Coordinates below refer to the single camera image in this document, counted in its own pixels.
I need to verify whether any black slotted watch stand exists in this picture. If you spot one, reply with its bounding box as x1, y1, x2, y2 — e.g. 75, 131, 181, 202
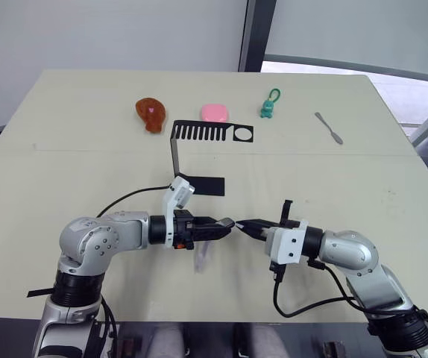
169, 119, 255, 198

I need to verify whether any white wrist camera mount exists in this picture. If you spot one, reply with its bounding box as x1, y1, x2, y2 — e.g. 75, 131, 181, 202
265, 220, 309, 266
161, 177, 196, 248

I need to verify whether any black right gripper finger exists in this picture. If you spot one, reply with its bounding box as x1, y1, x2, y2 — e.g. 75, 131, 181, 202
237, 224, 266, 240
243, 218, 281, 230

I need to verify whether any dark grey wall pillar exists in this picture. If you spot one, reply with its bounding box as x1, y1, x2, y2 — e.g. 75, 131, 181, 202
238, 0, 277, 72

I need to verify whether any grey curved rail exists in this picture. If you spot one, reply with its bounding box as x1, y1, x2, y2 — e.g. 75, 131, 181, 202
264, 54, 428, 85

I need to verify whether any pale lavender watch strap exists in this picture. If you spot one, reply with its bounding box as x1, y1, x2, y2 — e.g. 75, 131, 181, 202
192, 240, 213, 275

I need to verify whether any grey rounded robot leg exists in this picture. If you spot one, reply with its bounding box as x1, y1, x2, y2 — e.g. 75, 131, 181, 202
249, 323, 294, 358
150, 323, 186, 358

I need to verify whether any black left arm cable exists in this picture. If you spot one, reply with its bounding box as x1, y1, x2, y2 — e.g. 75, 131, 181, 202
95, 185, 172, 219

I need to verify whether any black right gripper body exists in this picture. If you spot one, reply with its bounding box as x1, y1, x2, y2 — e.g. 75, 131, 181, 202
271, 200, 301, 230

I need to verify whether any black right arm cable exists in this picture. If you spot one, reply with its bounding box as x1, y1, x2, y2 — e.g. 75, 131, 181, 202
271, 259, 371, 320

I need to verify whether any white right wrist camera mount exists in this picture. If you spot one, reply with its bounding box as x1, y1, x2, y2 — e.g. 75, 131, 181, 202
265, 220, 309, 266

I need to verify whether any dark brown foot block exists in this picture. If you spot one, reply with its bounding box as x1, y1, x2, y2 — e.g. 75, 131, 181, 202
321, 339, 346, 358

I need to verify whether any amber brown jelly toy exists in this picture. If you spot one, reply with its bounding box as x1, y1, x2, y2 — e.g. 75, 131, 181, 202
135, 97, 167, 134

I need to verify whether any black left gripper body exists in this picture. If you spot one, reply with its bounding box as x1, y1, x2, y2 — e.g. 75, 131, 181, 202
171, 209, 201, 251

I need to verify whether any green toy keychain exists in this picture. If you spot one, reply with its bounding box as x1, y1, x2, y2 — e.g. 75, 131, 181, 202
260, 88, 283, 119

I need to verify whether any pink rounded case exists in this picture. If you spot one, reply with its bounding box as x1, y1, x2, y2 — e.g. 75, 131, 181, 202
200, 103, 231, 122

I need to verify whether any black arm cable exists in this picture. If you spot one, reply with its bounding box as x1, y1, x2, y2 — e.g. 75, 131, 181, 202
95, 185, 172, 219
271, 259, 371, 320

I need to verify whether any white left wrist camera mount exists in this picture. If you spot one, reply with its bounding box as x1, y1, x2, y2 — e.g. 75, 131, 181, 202
161, 177, 196, 248

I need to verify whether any small metal spatula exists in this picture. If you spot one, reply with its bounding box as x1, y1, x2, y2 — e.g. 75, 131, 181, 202
314, 111, 344, 145

